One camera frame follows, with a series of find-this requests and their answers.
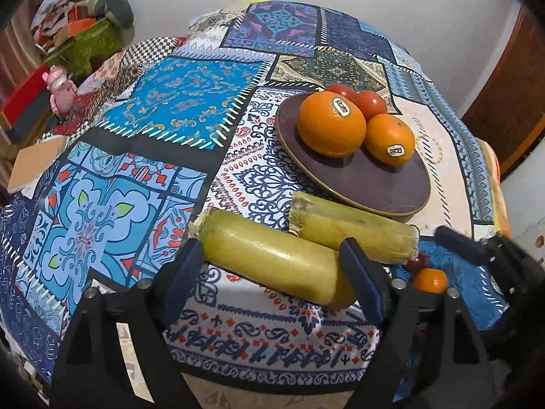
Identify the left red tomato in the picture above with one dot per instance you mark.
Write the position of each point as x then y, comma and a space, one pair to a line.
343, 90

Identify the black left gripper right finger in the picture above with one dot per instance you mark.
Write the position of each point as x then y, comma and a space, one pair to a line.
430, 353

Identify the right red tomato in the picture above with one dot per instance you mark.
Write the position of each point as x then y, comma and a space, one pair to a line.
370, 104

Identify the red chair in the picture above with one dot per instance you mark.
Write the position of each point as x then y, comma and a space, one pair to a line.
25, 106

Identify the wooden door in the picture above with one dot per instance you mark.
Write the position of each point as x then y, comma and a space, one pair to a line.
508, 113

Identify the green storage box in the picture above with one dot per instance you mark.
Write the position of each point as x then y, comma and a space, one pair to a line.
84, 53

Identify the small orange tangerine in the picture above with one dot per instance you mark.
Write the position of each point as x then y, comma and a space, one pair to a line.
430, 281

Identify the large orange with sticker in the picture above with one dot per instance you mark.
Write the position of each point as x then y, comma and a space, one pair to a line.
331, 125

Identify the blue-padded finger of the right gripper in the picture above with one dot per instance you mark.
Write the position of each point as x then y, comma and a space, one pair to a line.
466, 248

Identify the dark red grape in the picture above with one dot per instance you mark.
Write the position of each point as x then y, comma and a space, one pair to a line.
420, 263

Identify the small orange with sticker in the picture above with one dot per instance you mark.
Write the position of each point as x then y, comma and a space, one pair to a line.
390, 140

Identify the dark round plate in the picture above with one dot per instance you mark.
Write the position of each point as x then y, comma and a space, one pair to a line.
362, 170

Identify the pink plush toy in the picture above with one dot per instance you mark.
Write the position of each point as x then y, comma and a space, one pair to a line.
62, 91

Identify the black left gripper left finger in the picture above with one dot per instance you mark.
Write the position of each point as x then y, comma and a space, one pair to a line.
90, 370

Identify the red tomato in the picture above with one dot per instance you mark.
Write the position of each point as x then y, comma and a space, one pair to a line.
343, 90
370, 104

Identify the green sugarcane piece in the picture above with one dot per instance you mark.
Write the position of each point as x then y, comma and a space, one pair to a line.
328, 224
272, 258

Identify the pile of clothes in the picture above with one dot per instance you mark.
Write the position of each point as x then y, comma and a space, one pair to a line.
63, 20

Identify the brown cardboard box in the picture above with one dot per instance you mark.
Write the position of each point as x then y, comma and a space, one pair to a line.
32, 161

